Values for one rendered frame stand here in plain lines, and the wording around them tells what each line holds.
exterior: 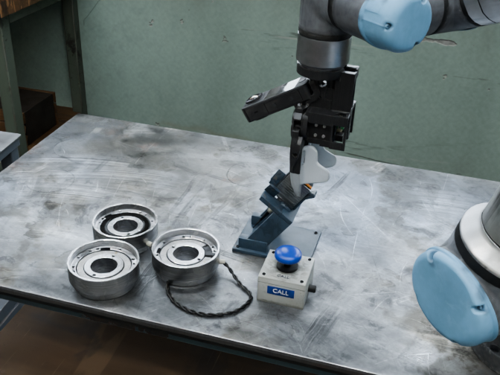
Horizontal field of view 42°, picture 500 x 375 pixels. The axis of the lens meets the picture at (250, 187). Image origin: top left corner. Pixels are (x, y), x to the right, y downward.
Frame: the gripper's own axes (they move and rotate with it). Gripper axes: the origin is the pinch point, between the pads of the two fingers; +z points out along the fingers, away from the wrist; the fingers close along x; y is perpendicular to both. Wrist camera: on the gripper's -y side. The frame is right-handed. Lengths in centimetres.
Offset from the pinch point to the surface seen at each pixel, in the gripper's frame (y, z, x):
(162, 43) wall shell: -89, 33, 148
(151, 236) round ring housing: -21.0, 9.1, -9.4
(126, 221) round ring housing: -26.8, 9.5, -6.4
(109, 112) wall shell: -115, 67, 147
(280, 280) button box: 1.9, 7.5, -15.4
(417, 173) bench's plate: 18.0, 12.0, 33.4
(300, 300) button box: 5.0, 10.3, -15.4
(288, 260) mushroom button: 2.4, 4.8, -13.7
